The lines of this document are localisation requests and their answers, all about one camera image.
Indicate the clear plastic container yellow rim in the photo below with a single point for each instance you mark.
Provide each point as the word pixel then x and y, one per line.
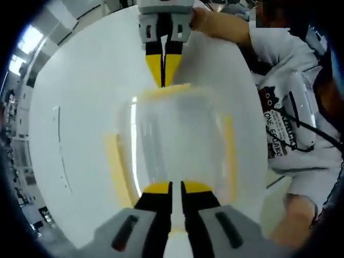
pixel 115 166

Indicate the cluttered shelves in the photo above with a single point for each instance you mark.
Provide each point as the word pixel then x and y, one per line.
pixel 20 150

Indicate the person in white shirt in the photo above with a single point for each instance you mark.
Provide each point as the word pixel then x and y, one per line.
pixel 309 172

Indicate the person's leg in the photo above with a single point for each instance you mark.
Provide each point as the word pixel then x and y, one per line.
pixel 298 215

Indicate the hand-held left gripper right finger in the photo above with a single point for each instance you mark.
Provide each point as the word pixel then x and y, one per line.
pixel 215 231

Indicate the person's right hand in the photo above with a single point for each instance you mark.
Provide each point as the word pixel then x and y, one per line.
pixel 199 18

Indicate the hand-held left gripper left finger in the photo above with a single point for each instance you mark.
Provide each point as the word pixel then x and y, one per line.
pixel 134 231

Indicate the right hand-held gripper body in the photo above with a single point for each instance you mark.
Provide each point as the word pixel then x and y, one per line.
pixel 166 6

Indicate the white chest-worn device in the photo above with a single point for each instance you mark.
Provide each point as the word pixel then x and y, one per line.
pixel 305 107

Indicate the clear plastic storage box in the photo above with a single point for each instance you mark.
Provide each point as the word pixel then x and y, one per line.
pixel 177 139

